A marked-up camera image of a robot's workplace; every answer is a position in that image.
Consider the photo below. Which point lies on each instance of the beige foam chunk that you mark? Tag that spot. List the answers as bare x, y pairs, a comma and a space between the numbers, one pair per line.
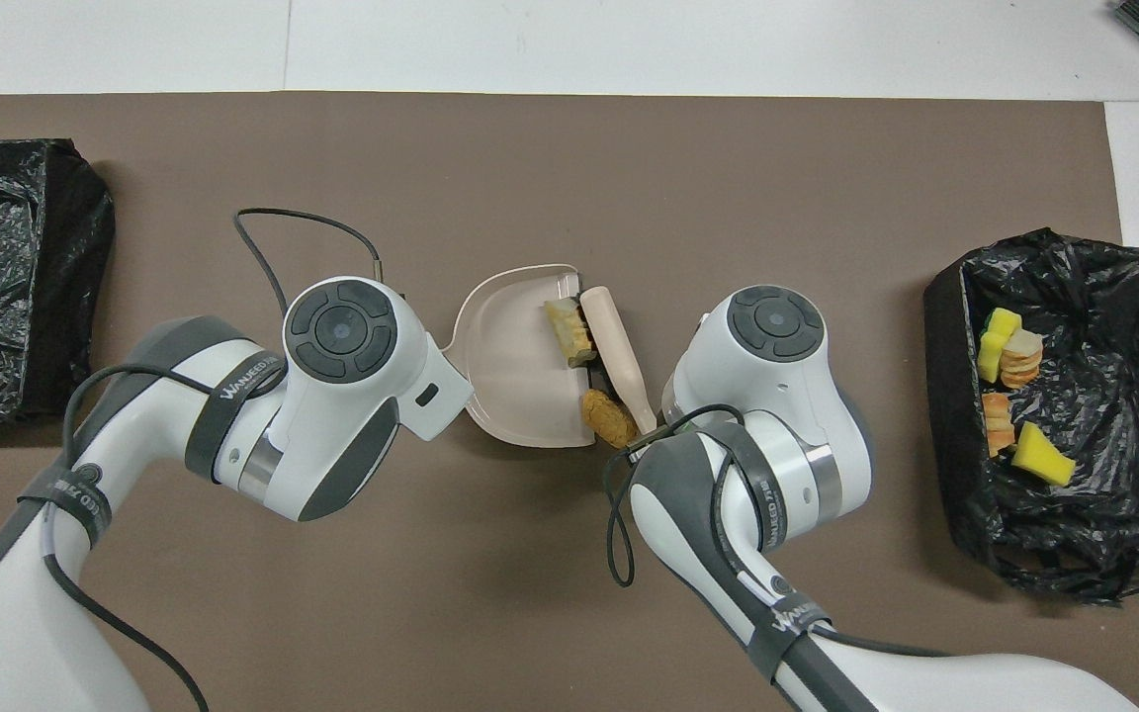
1024, 361
568, 334

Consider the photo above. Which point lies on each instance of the beige hand brush black bristles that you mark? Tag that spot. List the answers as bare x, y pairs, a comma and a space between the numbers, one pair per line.
619, 346

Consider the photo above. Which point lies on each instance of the beige plastic dustpan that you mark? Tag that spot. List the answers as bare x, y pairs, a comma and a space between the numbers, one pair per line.
505, 366

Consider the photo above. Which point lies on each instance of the orange-brown bread roll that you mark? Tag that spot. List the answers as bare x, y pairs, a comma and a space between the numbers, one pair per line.
609, 418

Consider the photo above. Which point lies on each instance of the green and yellow sponge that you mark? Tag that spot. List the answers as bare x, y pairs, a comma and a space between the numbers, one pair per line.
997, 331

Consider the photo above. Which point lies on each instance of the orange striped toy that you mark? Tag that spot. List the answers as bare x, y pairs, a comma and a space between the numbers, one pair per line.
998, 423

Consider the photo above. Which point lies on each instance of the yellow sponge wedge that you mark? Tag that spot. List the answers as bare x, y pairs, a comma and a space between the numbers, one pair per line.
1042, 455

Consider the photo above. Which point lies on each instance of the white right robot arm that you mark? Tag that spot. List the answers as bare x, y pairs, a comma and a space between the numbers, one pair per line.
777, 396

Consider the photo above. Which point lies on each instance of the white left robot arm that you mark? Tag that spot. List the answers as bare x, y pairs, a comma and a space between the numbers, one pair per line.
332, 415

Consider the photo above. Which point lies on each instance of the open bin black bag liner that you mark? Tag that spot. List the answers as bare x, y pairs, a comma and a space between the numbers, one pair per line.
1103, 396

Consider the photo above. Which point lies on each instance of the brown paper table mat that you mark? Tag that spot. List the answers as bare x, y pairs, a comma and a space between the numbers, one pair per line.
530, 593

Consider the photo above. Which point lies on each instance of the box covered by black bag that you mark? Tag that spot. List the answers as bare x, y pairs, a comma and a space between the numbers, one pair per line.
6, 277

